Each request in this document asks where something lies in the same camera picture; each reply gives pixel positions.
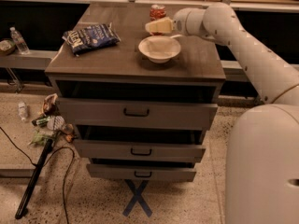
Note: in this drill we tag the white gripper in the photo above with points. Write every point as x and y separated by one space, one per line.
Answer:
179 22

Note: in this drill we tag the red coke can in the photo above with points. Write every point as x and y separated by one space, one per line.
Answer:
157 12

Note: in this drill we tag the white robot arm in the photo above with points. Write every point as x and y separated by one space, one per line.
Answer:
262 160

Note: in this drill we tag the green can on floor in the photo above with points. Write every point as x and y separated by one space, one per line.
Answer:
41 122

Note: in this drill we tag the white bowl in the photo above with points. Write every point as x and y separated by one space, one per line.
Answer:
159 48

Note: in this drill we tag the grey drawer cabinet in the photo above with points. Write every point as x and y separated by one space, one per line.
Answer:
123 73

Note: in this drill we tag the blue chip bag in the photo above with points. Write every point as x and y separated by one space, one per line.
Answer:
92 37

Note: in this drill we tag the middle grey drawer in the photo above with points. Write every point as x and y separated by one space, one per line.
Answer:
130 151

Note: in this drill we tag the grey drawer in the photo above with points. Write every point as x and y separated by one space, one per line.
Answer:
130 151
141 173
134 114

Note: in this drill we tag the top grey drawer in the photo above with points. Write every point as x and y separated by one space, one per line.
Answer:
134 114

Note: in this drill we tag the crumpled snack bag on floor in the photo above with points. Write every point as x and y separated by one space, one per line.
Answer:
49 104

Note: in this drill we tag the clear water bottle on ledge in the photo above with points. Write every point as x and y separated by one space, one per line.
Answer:
19 41

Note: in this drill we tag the white mesh ball on floor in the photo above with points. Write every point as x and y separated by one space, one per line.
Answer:
55 123

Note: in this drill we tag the small bowl on ledge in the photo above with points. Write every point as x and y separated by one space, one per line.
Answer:
6 47

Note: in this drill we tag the bottom grey drawer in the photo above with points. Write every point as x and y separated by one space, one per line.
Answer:
141 173

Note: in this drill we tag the plastic bottle on floor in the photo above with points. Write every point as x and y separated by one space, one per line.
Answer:
23 111

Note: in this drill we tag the black rod on floor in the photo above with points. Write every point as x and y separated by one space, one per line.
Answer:
22 209

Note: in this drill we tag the green wrapper on floor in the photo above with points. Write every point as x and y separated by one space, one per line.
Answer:
40 138

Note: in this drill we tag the blue tape cross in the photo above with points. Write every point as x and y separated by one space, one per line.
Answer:
137 198

